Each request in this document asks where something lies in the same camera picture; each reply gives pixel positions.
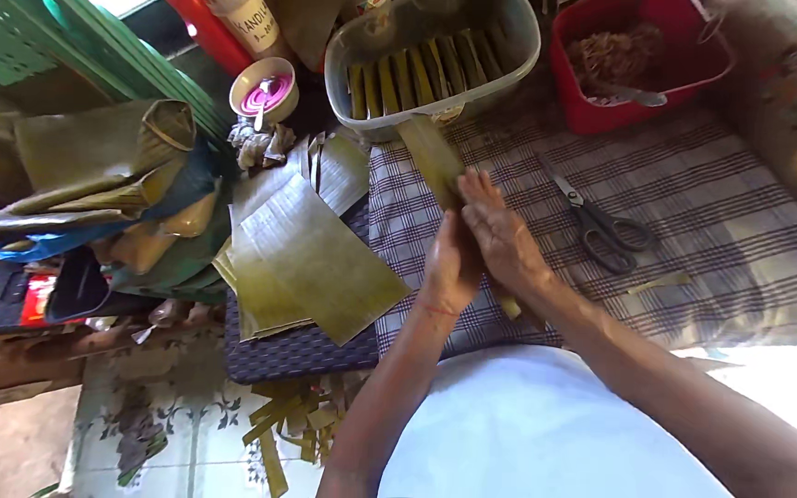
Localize person's right hand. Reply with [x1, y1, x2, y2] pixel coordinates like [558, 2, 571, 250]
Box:
[457, 168, 556, 297]

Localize person's left hand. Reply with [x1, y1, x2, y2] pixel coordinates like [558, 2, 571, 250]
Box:
[421, 207, 485, 318]

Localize green banana leaf roll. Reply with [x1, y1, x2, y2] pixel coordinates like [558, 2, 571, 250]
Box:
[397, 114, 523, 321]

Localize person's right forearm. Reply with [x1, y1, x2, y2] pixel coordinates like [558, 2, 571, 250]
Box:
[523, 271, 797, 498]

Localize person's left forearm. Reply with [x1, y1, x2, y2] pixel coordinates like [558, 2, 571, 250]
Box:
[316, 302, 459, 498]

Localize plaid cloth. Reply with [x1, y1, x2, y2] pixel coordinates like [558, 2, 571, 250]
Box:
[369, 104, 797, 362]

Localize clear plastic container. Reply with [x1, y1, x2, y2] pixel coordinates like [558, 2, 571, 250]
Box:
[324, 0, 542, 143]

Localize red plastic tub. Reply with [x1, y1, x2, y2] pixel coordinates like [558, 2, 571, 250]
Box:
[550, 0, 736, 136]

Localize row of leaf-wrapped rolls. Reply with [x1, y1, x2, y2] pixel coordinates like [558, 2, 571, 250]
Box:
[347, 26, 509, 120]

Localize stack of cut banana leaves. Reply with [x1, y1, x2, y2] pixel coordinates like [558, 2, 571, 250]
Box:
[213, 129, 412, 347]

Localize shredded brown filling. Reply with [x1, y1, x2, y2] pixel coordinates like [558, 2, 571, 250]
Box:
[567, 25, 665, 88]

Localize metal spoon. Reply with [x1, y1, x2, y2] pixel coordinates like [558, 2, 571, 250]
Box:
[594, 82, 668, 108]

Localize dark woven table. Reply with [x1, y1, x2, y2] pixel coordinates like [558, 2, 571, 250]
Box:
[224, 195, 380, 385]

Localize small leaf strip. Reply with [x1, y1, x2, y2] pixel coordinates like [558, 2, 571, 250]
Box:
[627, 273, 693, 296]

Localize cream cup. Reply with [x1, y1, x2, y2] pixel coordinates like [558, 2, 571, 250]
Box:
[229, 57, 300, 125]

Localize crumpled grey wrapper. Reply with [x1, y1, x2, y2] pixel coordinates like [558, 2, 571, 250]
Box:
[227, 118, 297, 172]

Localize person's body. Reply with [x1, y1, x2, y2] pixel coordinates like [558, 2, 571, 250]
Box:
[375, 344, 742, 498]

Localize white spoon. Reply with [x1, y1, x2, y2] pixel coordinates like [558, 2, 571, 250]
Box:
[253, 77, 275, 132]

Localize pile of leaf scraps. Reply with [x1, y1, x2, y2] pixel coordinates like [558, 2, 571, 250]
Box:
[242, 373, 370, 498]

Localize blue plastic bag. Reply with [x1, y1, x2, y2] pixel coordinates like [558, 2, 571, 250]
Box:
[0, 136, 222, 264]

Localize jar with handwritten label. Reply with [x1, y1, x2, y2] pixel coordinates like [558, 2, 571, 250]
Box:
[205, 0, 292, 60]

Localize red bottle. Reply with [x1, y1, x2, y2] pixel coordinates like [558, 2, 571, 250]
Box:
[166, 0, 254, 77]

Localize green plastic chairs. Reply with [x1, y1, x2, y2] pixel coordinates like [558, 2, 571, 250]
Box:
[0, 0, 236, 304]

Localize crumpled dark leaf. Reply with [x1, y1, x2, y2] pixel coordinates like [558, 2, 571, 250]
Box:
[115, 385, 169, 488]

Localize large folded banana leaves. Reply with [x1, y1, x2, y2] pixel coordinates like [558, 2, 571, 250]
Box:
[0, 99, 196, 239]

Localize red packet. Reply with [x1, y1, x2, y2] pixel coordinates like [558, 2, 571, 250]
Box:
[20, 274, 58, 327]

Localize wooden bench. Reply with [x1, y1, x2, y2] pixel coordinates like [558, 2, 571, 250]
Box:
[0, 299, 223, 421]

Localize black-handled scissors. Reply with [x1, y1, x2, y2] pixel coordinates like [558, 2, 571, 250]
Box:
[538, 153, 657, 275]

